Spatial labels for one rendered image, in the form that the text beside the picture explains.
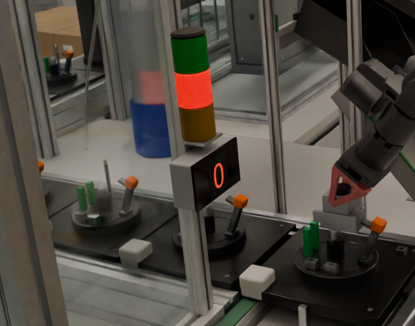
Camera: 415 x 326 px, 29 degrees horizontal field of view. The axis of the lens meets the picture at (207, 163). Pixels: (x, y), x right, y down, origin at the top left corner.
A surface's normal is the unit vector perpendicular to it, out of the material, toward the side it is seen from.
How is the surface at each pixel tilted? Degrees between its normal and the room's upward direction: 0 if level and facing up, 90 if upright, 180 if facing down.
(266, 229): 0
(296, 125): 0
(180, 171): 90
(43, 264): 90
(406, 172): 90
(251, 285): 90
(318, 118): 0
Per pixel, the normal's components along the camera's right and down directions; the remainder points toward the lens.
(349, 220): -0.54, 0.35
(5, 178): 0.84, 0.12
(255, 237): -0.10, -0.92
